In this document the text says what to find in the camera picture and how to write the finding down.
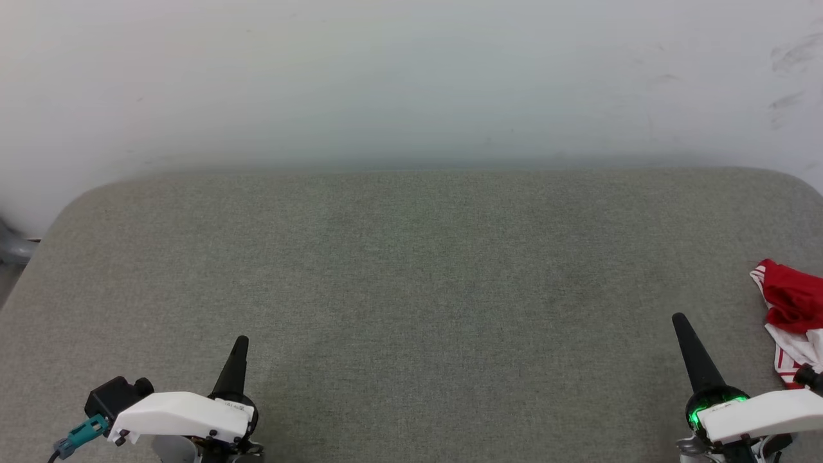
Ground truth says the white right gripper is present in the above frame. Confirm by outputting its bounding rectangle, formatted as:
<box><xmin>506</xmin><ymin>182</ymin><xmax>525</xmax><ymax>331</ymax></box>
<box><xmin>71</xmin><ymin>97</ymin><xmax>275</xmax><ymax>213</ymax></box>
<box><xmin>671</xmin><ymin>313</ymin><xmax>823</xmax><ymax>446</ymax></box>

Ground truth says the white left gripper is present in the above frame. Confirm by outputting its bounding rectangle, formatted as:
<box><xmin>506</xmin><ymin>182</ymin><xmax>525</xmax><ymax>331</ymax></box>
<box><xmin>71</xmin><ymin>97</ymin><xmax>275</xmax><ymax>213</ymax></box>
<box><xmin>107</xmin><ymin>334</ymin><xmax>259</xmax><ymax>448</ymax></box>

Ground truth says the red and white garment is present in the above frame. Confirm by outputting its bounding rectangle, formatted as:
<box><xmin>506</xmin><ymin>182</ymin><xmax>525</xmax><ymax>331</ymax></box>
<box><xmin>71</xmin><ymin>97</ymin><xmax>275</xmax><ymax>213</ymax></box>
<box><xmin>749</xmin><ymin>259</ymin><xmax>823</xmax><ymax>390</ymax></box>

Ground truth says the grey fabric sofa cushion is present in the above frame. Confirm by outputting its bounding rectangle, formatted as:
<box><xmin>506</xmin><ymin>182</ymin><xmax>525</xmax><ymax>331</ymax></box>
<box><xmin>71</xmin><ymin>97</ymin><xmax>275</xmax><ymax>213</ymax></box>
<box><xmin>0</xmin><ymin>167</ymin><xmax>823</xmax><ymax>463</ymax></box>

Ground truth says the grey pipe beside sofa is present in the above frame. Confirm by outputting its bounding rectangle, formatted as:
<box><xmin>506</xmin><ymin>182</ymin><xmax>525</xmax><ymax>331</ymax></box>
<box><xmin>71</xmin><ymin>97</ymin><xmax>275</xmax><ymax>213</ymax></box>
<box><xmin>0</xmin><ymin>217</ymin><xmax>41</xmax><ymax>268</ymax></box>

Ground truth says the teal left cable connector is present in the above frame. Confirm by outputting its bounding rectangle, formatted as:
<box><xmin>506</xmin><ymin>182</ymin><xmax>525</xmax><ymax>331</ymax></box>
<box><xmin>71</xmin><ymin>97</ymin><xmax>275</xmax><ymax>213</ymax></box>
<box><xmin>53</xmin><ymin>413</ymin><xmax>110</xmax><ymax>459</ymax></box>

